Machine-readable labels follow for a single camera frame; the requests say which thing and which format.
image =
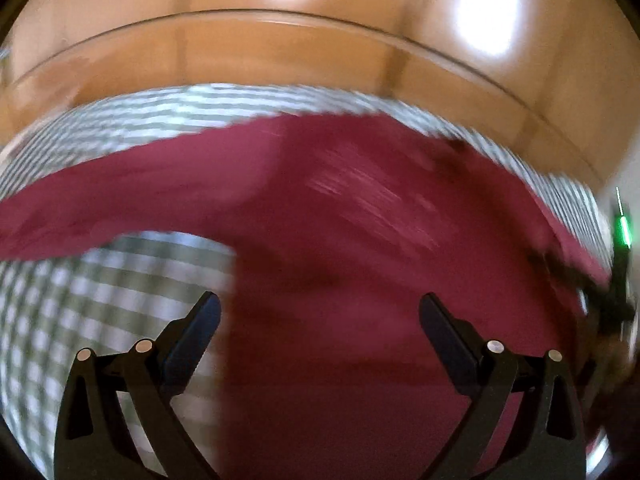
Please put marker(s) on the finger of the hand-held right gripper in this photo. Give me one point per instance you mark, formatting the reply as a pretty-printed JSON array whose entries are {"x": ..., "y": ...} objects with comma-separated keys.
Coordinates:
[{"x": 565, "y": 270}]

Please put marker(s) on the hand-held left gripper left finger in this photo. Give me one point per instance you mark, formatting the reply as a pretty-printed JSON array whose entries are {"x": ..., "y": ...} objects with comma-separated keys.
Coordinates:
[{"x": 192, "y": 340}]

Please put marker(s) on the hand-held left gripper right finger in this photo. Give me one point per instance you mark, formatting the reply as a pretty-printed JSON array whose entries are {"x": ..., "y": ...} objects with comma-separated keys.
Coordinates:
[{"x": 450, "y": 340}]

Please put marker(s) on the red garment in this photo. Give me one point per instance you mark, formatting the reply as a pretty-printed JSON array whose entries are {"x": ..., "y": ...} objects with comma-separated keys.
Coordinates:
[{"x": 350, "y": 240}]

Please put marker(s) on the green checked bedsheet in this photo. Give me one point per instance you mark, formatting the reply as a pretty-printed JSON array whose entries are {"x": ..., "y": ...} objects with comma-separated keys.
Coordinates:
[{"x": 90, "y": 320}]

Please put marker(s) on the wooden wardrobe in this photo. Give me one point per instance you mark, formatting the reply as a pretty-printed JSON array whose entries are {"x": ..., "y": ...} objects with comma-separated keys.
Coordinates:
[{"x": 300, "y": 45}]

